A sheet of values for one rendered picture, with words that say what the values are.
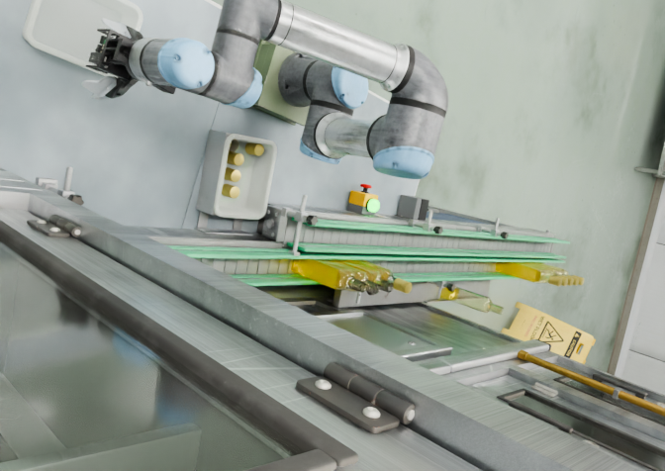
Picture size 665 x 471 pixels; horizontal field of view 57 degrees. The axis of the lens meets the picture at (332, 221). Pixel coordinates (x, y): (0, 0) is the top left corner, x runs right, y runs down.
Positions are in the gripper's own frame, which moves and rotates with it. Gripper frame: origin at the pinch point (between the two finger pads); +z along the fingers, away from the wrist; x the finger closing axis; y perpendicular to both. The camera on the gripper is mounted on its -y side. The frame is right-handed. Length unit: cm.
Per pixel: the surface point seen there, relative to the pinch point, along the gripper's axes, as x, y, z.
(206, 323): 26, 26, -87
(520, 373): 42, -111, -50
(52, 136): 17.1, -2.5, 21.2
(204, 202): 22, -44, 18
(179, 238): 32.2, -33.8, 8.6
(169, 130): 6.9, -29.8, 21.2
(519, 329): 54, -403, 85
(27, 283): 28, 34, -76
